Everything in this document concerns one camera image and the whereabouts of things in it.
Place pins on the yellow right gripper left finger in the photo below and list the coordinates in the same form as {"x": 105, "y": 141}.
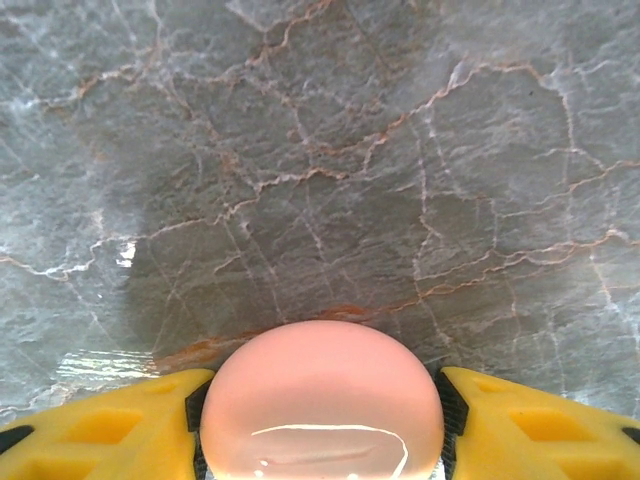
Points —
{"x": 100, "y": 440}

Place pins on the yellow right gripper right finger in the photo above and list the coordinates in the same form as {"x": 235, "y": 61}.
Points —
{"x": 540, "y": 440}

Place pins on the pink round earbud charging case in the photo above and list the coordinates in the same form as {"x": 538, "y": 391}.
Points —
{"x": 320, "y": 380}

